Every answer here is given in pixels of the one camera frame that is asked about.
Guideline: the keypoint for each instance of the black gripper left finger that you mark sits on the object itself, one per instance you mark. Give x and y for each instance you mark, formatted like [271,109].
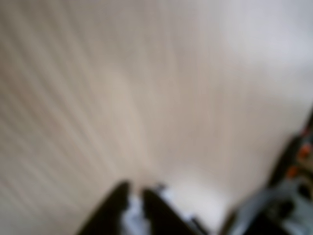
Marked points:
[110,213]

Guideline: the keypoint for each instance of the white cube stacked-diamond glyph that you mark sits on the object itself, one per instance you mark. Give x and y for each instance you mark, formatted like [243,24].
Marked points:
[133,218]

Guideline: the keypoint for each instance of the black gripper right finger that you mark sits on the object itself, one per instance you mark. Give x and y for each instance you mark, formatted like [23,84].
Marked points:
[163,218]

